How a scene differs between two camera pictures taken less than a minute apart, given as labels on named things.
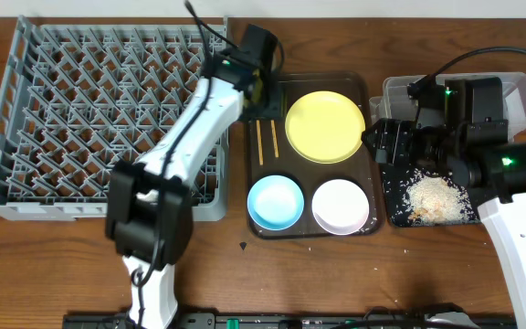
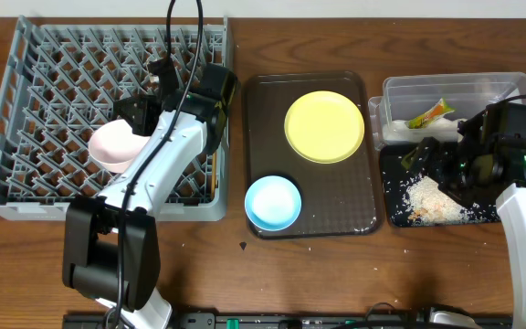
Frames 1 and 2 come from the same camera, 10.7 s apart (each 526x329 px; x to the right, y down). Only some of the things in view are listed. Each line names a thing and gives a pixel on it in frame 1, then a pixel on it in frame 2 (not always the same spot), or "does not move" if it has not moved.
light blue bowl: [276, 202] does not move
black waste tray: [419, 196] does not move
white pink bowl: [340, 206] -> [113, 144]
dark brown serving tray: [269, 152] does not move
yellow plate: [325, 127] does not move
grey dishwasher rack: [77, 96] does not move
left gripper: [268, 98] -> [131, 115]
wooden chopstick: [259, 138] -> [214, 175]
